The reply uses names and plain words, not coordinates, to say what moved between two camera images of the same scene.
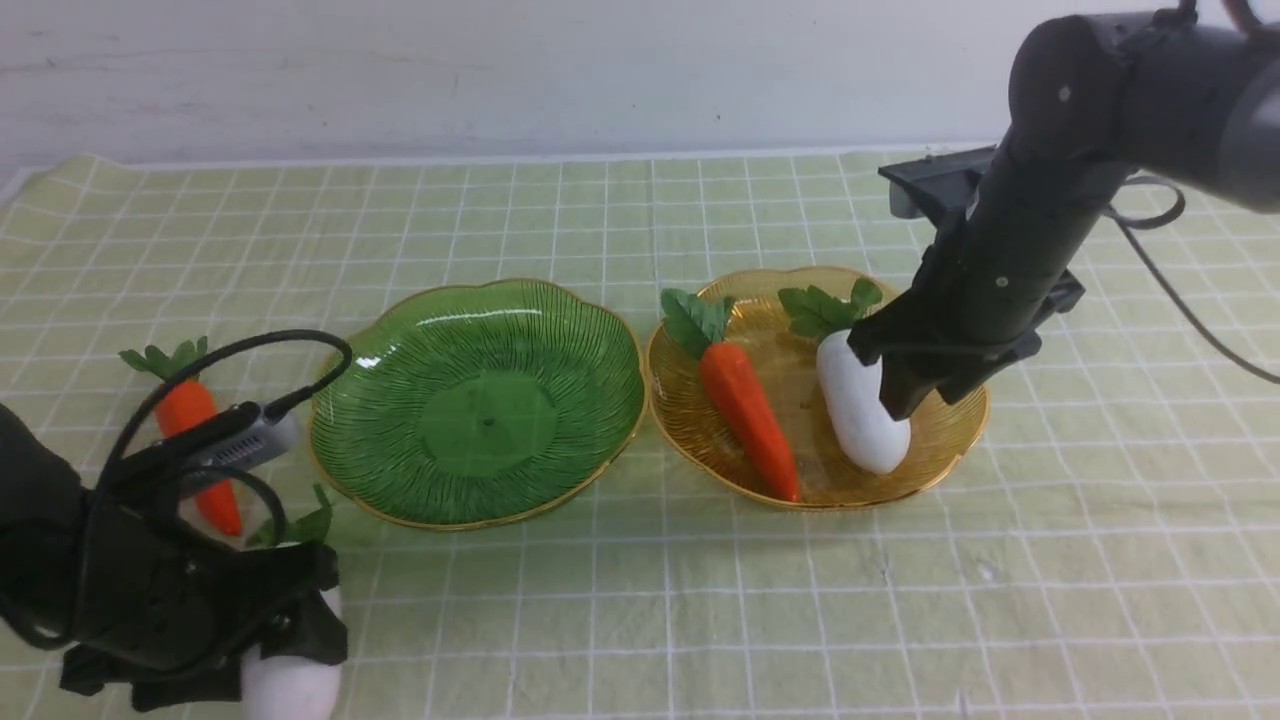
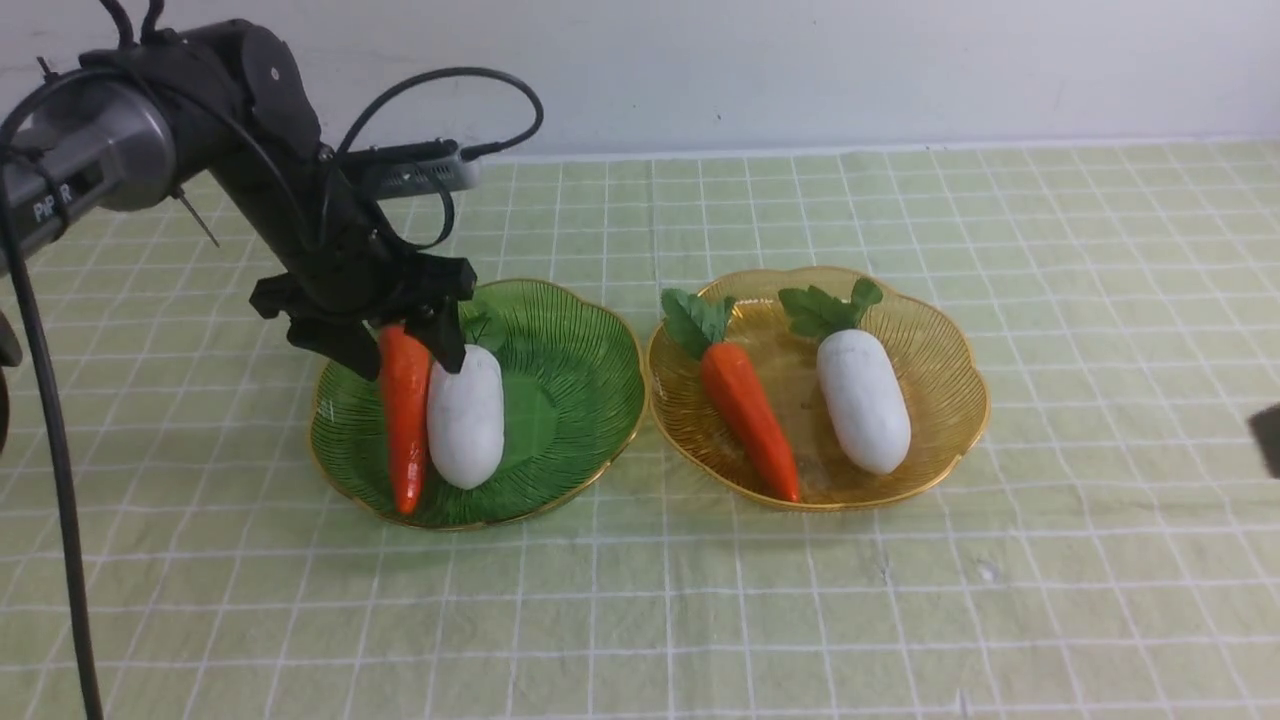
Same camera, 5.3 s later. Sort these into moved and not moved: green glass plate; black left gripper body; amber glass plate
Moved: black left gripper body
Not moved: amber glass plate; green glass plate
